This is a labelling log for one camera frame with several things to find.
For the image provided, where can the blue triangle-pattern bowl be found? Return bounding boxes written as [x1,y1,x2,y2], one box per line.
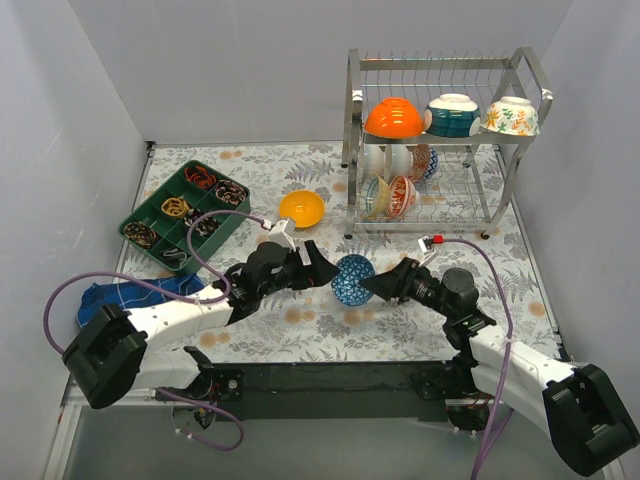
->
[331,254,376,307]

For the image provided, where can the yellow bowl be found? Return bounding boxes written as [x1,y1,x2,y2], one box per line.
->
[279,190,325,229]

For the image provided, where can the red and white floral bowl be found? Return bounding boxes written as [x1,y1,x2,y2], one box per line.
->
[386,176,418,218]

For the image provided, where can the blue zigzag red-inside bowl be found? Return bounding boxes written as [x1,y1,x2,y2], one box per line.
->
[409,144,439,183]

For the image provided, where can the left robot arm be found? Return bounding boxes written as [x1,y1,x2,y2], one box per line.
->
[63,241,339,409]

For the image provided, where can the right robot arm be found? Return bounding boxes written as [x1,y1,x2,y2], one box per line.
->
[360,258,639,476]

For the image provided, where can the steel two-tier dish rack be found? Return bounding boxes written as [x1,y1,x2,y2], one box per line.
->
[342,47,553,238]

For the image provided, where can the cream bowl with teal stripes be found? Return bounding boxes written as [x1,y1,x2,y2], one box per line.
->
[360,174,390,217]

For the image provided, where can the white ribbed bowl left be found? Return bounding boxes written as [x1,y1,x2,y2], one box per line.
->
[360,144,386,176]

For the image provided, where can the white ribbed bowl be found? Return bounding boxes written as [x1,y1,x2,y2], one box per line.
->
[385,144,413,177]
[360,144,386,176]

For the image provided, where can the white ribbed bowl right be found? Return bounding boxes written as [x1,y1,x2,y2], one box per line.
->
[385,144,413,177]

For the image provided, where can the green compartment tray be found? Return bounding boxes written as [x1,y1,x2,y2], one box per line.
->
[118,160,251,276]

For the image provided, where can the orange bowl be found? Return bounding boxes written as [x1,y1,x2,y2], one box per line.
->
[364,97,424,140]

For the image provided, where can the teal and white bowl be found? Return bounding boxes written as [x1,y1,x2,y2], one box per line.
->
[424,93,481,138]

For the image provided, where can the blue plaid cloth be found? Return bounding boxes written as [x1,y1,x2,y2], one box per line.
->
[76,274,205,328]

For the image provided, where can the white leaf-pattern bowl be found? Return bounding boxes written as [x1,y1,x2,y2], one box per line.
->
[481,96,539,137]

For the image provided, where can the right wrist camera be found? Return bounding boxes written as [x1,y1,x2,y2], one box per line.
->
[418,234,444,267]

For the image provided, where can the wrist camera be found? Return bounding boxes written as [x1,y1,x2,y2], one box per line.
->
[418,234,444,267]
[261,218,296,251]

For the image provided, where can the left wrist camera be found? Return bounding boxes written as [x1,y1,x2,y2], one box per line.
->
[261,218,296,251]

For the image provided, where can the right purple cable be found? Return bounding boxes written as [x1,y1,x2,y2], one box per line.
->
[442,237,516,480]

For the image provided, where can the purple cable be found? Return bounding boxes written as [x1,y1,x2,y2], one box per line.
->
[442,237,516,480]
[42,209,274,452]

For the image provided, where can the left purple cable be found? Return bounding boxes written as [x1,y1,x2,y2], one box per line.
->
[42,209,274,452]

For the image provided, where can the black pink hair ties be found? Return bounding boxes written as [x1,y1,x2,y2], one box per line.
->
[183,208,223,238]

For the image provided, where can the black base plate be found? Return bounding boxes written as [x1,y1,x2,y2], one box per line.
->
[154,359,511,434]

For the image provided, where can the dark floral hair ties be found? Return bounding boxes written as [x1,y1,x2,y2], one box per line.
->
[214,179,249,206]

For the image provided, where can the grey black hair ties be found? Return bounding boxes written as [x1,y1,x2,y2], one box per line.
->
[159,247,189,269]

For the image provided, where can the red black hair ties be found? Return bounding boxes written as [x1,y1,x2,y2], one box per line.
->
[183,165,220,190]

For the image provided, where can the yellow hair ties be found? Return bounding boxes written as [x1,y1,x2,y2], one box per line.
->
[160,196,191,219]

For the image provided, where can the brown black hair ties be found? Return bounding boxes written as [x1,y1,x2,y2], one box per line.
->
[122,221,160,250]

